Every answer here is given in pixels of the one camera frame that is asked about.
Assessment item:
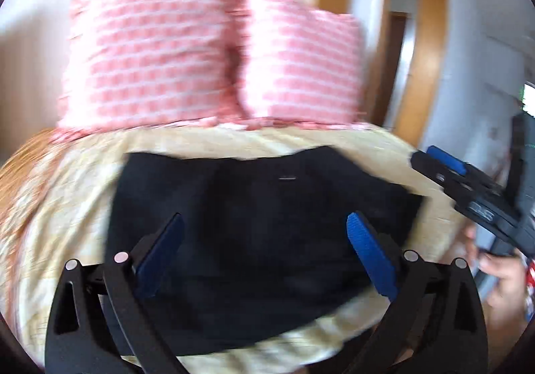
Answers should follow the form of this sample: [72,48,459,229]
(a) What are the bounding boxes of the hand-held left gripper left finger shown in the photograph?
[44,213,187,374]

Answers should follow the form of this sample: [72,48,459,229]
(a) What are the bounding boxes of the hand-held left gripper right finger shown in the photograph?
[346,212,490,374]

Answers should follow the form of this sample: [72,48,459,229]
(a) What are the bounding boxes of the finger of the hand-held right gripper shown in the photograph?
[411,152,465,208]
[426,145,481,186]

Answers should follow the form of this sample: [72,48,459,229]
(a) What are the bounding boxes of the black pants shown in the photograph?
[102,146,425,358]

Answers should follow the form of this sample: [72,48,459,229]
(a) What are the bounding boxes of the person's right hand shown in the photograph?
[466,227,529,320]

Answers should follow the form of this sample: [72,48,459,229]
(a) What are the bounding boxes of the yellow patterned bedspread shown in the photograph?
[0,123,469,374]

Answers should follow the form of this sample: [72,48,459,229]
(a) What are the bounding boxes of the dark wooden door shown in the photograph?
[387,11,409,124]

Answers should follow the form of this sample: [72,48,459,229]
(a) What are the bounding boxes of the pink polka dot pillow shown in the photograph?
[232,0,368,126]
[56,0,251,136]

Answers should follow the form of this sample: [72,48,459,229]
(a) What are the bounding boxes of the wooden door frame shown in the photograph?
[370,0,449,149]

